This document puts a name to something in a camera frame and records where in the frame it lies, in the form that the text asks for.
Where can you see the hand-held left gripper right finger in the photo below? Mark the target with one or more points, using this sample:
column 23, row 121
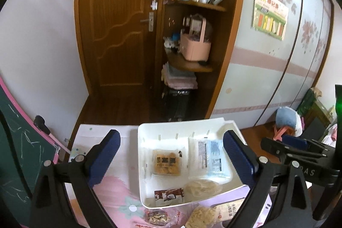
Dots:
column 237, row 161

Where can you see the small fluffy toy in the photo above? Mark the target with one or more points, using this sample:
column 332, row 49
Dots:
column 169, row 43

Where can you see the black easel clamp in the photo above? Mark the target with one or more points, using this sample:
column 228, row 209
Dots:
column 40, row 122

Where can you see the white flower sticker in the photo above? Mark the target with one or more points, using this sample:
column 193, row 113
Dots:
column 154, row 4

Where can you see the pink storage case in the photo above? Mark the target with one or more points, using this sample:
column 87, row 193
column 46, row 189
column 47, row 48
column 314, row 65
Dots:
column 193, row 49

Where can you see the beige cracker packet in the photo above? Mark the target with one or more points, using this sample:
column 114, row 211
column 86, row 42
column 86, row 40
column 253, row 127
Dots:
column 229, row 212

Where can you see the green striped bag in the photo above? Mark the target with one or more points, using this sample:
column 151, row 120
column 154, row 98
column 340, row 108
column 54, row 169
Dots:
column 308, row 102

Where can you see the clear round pastry packet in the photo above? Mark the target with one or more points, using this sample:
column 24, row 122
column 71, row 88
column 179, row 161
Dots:
column 203, row 187

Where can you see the stack of folded towels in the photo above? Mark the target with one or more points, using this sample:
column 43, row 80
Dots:
column 179, row 77

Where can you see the printed cartoon table mat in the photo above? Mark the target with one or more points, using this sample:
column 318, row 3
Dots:
column 117, row 190

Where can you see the clear pale pastry packet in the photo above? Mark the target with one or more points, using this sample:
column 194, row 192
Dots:
column 201, row 216

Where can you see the green chalkboard pink frame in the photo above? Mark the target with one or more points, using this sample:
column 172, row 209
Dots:
column 16, row 137

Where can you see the floral sliding wardrobe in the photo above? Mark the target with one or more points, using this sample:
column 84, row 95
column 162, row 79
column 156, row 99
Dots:
column 253, row 73

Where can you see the brown snack packet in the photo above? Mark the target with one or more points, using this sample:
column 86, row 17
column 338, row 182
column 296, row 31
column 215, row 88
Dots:
column 169, row 195

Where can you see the dark suitcase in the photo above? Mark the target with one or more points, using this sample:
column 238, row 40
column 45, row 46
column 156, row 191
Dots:
column 179, row 103

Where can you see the orange crispy snack packet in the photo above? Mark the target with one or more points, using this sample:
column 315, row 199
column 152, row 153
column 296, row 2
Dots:
column 167, row 162

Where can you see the wooden shelf cabinet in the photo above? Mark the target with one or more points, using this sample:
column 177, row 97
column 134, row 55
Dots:
column 187, row 64

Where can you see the blue plush toy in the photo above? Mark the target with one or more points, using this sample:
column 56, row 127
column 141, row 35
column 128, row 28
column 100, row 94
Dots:
column 288, row 119

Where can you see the nut bar packet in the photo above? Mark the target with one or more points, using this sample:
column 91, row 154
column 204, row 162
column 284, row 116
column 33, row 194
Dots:
column 157, row 218

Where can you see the blue and white packet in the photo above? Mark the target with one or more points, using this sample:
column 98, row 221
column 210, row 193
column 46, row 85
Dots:
column 211, row 158

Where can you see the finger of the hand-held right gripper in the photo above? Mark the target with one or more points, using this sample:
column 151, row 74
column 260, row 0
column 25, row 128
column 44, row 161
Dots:
column 274, row 147
column 294, row 140

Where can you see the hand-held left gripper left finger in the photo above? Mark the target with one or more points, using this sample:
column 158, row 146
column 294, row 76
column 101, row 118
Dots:
column 104, row 156

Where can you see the wall poster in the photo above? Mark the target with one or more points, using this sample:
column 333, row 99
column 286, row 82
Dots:
column 269, row 14

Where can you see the white plastic bin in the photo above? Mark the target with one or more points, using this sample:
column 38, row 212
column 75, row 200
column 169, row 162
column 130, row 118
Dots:
column 149, row 137

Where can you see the wooden door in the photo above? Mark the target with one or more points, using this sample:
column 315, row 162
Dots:
column 115, row 30

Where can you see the pink white cloth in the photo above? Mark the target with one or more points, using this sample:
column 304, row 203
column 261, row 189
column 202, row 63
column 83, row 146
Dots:
column 330, row 135

